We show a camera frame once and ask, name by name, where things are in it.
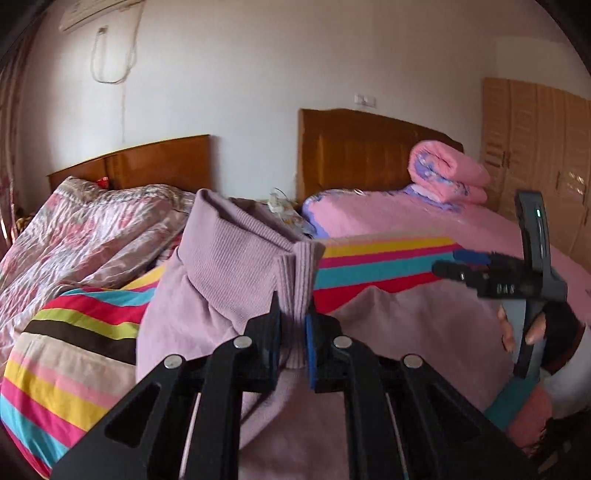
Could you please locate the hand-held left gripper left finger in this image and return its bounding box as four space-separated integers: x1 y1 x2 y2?
48 291 282 480

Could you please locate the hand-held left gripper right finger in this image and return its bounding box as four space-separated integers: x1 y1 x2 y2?
305 302 541 480

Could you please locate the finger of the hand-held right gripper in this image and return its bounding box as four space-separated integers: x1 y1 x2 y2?
454 249 492 267
433 261 485 289

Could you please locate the lilac knit sweater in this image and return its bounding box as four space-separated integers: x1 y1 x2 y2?
136 188 532 480

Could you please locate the person's right hand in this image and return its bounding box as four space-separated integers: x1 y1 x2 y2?
497 301 586 376

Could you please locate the purple floral pillow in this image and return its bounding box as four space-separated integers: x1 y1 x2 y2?
399 184 462 213

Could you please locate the pink bed sheet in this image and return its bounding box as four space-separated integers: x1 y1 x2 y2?
302 187 591 296

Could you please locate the rolled pink floral quilt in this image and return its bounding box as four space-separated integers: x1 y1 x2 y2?
409 141 491 204

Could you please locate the light wooden wardrobe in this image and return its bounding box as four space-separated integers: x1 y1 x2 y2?
480 78 591 259

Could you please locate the tall wooden bed headboard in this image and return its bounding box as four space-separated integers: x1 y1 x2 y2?
298 108 464 206

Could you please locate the striped colourful blanket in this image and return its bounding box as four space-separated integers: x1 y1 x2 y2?
0 235 525 478

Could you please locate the low wooden bed headboard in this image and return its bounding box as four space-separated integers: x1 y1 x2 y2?
47 135 212 192

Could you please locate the pink floral crumpled quilt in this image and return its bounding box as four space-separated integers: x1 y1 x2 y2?
0 176 197 352

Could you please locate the white air conditioner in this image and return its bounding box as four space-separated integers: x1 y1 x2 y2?
58 0 146 33

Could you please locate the air conditioner power cable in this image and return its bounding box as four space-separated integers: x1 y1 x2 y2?
90 28 137 139

